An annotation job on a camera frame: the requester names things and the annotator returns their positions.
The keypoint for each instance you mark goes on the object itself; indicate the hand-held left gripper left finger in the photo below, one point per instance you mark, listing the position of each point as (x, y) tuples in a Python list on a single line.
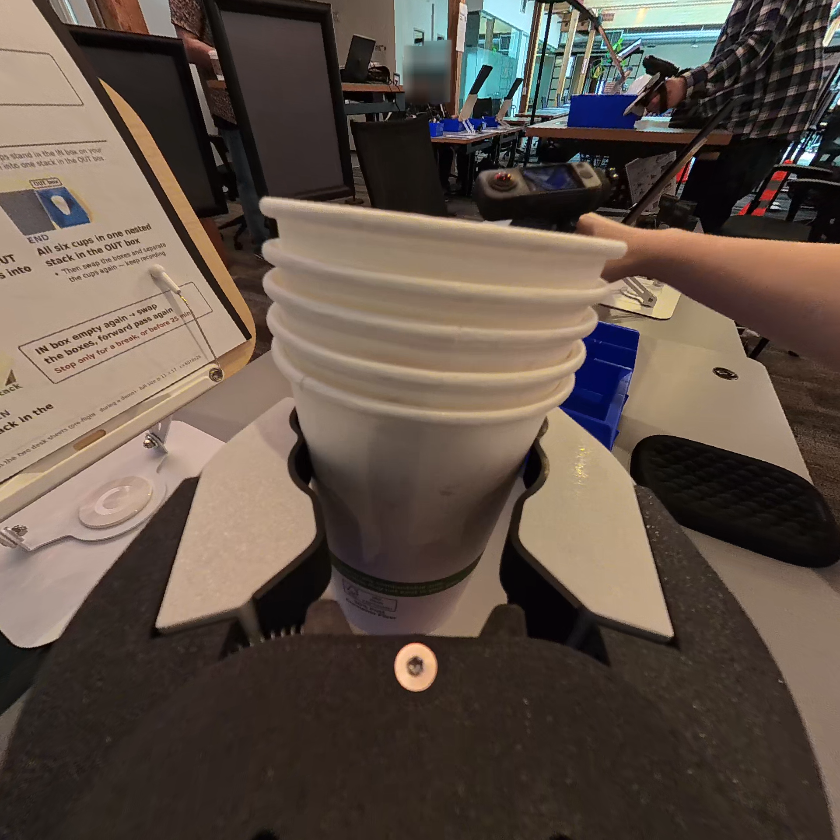
[(236, 538)]

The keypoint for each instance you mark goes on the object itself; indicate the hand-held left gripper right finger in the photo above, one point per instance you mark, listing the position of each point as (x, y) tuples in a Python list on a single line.
[(591, 551)]

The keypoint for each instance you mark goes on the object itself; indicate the blue plastic bin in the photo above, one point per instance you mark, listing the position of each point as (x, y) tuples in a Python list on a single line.
[(604, 394), (601, 110)]

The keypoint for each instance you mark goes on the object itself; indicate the person's right forearm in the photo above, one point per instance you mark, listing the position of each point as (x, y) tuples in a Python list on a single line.
[(748, 282)]

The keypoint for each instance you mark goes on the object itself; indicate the person's right hand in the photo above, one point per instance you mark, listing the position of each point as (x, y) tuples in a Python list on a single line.
[(630, 250)]

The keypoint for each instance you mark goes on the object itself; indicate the brown wooden table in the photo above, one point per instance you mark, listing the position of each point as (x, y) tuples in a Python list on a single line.
[(656, 135)]

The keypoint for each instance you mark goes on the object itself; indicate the dark tilted sign board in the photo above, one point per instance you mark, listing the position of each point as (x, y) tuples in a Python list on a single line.
[(676, 164)]

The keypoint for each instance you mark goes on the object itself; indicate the black wrist rest pad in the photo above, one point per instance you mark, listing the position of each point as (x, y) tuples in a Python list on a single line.
[(735, 492)]

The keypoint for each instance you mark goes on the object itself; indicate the round table grommet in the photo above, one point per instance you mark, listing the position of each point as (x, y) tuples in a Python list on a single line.
[(725, 373)]

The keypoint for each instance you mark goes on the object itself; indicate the open black laptop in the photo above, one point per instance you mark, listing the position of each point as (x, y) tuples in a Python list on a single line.
[(358, 55)]

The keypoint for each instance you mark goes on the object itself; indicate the black display board stand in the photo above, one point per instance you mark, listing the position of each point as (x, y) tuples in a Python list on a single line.
[(282, 92), (158, 105)]

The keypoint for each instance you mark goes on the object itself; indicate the printed instruction sign board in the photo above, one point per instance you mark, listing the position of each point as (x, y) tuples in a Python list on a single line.
[(92, 197)]

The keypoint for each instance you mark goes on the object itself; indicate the white mount plate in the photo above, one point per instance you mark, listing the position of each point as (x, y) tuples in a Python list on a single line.
[(53, 591), (654, 305)]

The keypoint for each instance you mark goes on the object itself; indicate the wooden post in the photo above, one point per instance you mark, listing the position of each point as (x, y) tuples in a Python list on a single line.
[(121, 13)]

